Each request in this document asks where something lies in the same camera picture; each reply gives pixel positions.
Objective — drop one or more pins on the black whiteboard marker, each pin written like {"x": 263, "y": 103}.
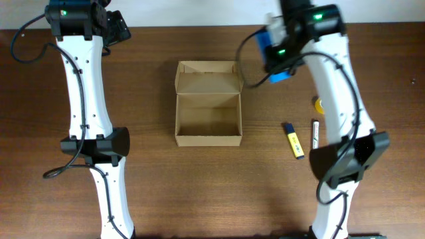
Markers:
{"x": 315, "y": 134}

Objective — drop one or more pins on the yellow tape roll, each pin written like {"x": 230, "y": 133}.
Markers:
{"x": 318, "y": 105}

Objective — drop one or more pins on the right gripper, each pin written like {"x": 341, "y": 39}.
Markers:
{"x": 272, "y": 67}

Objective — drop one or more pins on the yellow highlighter pen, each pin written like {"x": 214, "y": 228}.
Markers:
{"x": 294, "y": 141}

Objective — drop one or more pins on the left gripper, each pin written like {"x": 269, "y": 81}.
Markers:
{"x": 120, "y": 30}

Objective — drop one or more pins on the blue plastic case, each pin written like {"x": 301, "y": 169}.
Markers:
{"x": 270, "y": 57}

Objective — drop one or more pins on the brown cardboard box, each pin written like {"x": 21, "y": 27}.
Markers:
{"x": 208, "y": 106}

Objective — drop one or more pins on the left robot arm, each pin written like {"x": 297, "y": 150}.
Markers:
{"x": 84, "y": 32}

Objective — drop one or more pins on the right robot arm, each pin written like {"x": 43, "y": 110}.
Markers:
{"x": 316, "y": 36}

